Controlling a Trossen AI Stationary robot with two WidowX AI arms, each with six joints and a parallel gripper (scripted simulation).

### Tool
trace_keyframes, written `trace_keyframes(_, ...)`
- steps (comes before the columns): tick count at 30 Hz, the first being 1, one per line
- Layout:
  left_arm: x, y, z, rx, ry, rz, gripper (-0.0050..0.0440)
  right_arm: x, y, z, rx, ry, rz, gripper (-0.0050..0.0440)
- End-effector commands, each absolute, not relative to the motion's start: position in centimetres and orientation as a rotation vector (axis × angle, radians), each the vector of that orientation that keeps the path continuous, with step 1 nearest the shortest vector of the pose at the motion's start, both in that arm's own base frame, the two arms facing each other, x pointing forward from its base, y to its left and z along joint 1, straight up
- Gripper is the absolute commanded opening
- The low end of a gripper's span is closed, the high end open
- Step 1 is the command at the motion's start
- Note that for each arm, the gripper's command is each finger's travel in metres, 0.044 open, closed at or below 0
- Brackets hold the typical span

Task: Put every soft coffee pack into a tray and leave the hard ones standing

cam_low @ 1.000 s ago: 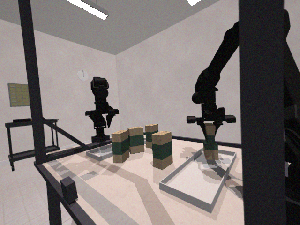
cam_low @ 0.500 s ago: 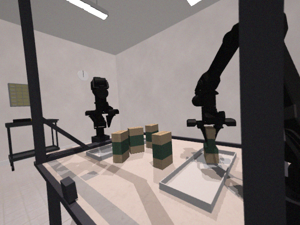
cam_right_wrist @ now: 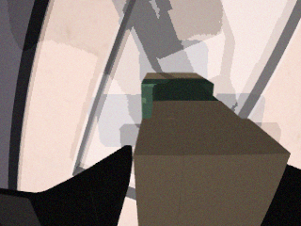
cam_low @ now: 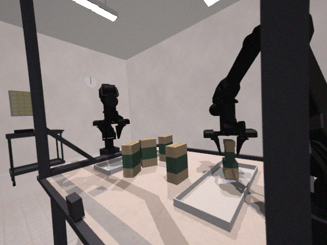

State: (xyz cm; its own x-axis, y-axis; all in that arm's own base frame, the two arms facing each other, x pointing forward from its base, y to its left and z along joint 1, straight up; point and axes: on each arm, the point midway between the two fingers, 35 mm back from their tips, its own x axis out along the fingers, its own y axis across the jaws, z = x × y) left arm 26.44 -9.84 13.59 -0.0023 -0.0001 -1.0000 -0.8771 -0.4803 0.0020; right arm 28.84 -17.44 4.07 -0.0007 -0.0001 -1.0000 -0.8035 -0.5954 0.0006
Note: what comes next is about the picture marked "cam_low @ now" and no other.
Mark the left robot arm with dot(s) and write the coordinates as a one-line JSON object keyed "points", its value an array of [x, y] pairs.
{"points": [[109, 102]]}

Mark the brown rectangular block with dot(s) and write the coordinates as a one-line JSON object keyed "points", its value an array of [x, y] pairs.
{"points": [[231, 168], [162, 142], [131, 159], [177, 162], [148, 152]]}

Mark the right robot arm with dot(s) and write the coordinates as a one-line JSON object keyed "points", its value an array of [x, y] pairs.
{"points": [[229, 87]]}

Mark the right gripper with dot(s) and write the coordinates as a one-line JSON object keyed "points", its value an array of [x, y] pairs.
{"points": [[244, 135]]}

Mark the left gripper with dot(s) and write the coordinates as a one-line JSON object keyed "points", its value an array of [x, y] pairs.
{"points": [[110, 118]]}

